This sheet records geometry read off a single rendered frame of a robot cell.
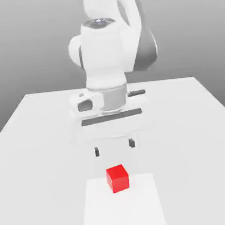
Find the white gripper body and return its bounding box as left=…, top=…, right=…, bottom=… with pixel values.
left=76, top=104, right=148, bottom=148

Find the small red cube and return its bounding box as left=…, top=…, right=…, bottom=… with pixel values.
left=104, top=163, right=132, bottom=195

